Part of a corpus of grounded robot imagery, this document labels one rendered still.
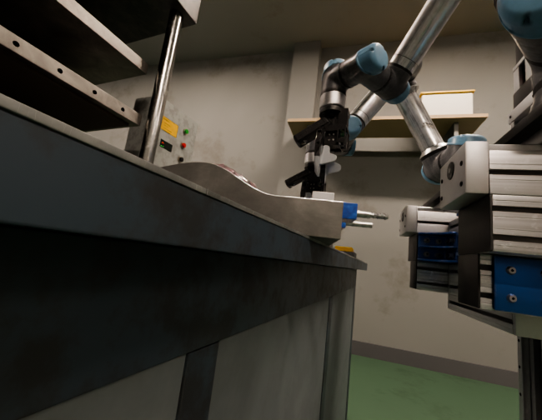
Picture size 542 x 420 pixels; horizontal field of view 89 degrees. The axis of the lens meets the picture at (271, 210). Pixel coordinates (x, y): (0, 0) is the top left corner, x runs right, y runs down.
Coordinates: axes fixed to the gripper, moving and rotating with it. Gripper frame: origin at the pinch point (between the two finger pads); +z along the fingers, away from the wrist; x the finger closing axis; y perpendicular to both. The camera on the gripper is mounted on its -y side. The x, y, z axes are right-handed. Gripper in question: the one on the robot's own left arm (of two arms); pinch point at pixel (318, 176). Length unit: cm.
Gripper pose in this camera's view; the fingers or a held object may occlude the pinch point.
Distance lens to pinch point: 80.7
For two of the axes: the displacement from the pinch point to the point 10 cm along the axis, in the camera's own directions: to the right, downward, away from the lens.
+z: -1.2, 9.8, -1.7
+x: 3.9, 2.1, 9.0
